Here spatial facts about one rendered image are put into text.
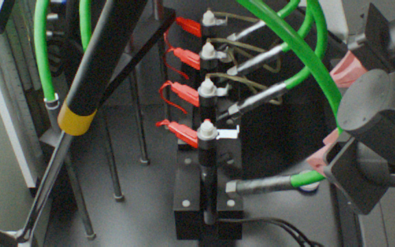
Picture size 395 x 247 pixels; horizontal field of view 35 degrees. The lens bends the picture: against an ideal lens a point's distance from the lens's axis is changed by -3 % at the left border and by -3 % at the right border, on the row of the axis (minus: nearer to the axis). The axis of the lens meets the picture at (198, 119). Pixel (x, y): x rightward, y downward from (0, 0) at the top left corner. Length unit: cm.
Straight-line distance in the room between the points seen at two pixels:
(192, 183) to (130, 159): 26
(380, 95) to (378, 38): 22
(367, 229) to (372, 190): 33
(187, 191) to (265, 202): 21
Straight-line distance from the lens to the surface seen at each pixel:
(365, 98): 51
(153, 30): 100
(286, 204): 110
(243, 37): 104
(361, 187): 61
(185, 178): 94
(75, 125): 37
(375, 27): 72
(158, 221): 108
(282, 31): 58
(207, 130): 84
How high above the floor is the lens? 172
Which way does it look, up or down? 47 degrees down
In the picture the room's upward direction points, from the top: 3 degrees counter-clockwise
